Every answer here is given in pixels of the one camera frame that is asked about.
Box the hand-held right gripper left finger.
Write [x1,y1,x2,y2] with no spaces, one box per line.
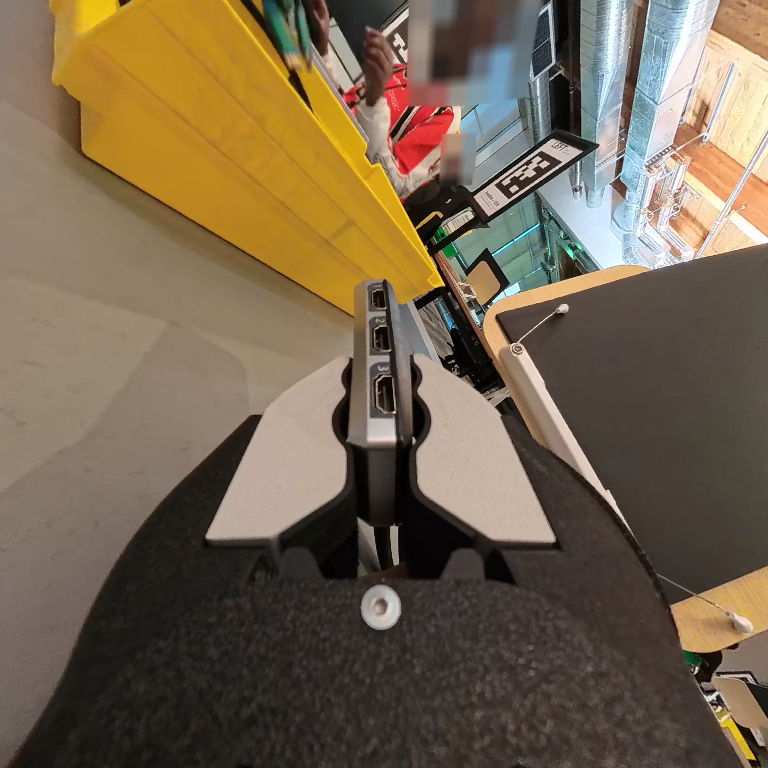
[205,356,358,556]

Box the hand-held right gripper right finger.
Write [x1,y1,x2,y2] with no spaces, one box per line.
[411,355,557,556]

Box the silver metal HDMI switch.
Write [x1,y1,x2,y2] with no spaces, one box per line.
[348,279,416,524]

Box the yellow plastic bin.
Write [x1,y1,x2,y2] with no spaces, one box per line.
[51,0,445,316]

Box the black board with wooden frame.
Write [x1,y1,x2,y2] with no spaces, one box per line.
[482,243,768,654]

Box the silver ventilation duct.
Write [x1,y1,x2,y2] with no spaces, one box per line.
[579,0,721,271]

